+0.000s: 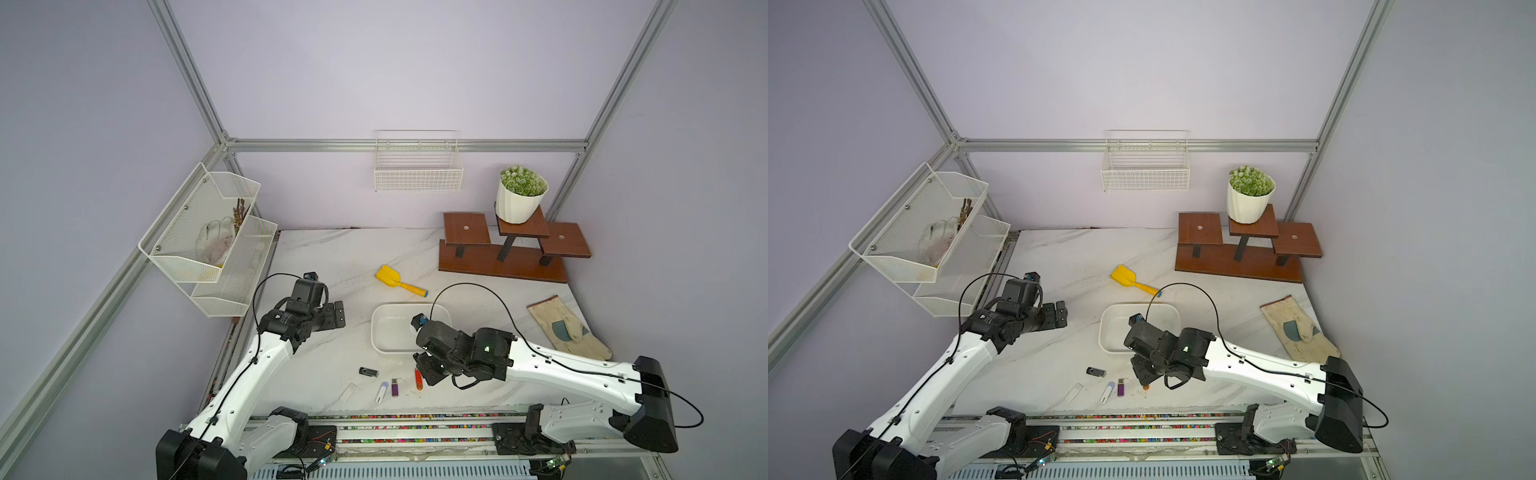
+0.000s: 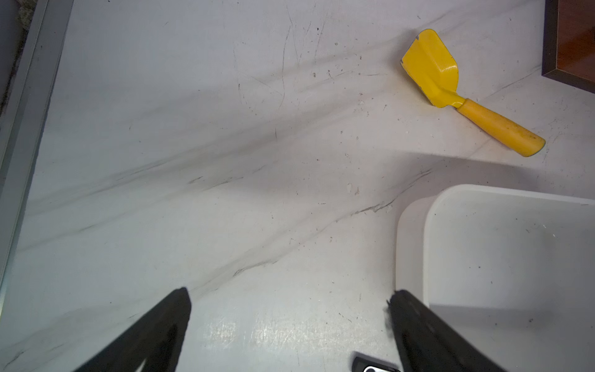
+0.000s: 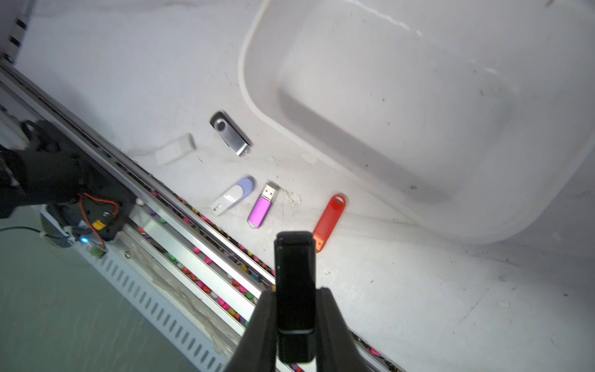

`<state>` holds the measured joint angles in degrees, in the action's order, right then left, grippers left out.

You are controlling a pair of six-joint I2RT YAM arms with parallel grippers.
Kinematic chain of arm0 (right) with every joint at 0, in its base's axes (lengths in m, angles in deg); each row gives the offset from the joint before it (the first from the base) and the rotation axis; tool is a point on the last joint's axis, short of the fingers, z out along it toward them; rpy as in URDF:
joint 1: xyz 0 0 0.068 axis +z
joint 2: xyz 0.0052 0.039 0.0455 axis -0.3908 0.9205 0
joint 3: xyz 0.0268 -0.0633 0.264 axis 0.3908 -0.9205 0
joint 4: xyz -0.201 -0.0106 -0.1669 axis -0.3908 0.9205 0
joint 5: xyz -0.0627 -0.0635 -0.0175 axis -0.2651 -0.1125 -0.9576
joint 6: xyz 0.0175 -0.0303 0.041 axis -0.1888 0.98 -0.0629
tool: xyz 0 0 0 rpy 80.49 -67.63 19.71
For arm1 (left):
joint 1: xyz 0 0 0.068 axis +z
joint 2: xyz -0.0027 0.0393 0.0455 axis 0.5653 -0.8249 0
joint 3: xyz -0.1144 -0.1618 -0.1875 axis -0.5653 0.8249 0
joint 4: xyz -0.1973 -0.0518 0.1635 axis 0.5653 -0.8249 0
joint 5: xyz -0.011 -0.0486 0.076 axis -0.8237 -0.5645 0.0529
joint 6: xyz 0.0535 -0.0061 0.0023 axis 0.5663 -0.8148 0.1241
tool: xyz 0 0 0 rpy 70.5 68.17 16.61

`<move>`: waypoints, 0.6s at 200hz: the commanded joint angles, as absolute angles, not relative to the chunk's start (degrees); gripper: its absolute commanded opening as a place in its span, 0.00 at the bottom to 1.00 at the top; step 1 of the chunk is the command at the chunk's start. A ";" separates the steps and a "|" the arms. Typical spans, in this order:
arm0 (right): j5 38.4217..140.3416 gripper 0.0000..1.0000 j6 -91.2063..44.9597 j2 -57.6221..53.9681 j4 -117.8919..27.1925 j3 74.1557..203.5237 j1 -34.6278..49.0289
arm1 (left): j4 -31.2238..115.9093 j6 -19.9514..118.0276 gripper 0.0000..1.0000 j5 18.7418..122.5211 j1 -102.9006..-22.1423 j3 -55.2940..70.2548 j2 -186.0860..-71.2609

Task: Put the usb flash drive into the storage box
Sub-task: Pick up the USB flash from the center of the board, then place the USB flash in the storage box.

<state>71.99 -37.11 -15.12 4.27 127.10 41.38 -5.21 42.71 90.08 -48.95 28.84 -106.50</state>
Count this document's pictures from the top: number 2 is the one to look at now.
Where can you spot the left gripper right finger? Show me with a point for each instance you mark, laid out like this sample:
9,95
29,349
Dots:
427,343

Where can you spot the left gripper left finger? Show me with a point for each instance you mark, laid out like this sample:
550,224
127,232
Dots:
152,343

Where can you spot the black swivel usb drive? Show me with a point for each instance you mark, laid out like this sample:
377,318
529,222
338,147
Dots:
366,364

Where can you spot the white storage box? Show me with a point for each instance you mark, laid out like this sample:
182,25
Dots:
511,271

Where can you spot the brown wooden step shelf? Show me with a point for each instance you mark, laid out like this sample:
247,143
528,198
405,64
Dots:
568,43

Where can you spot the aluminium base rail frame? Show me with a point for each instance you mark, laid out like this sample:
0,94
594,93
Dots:
24,121

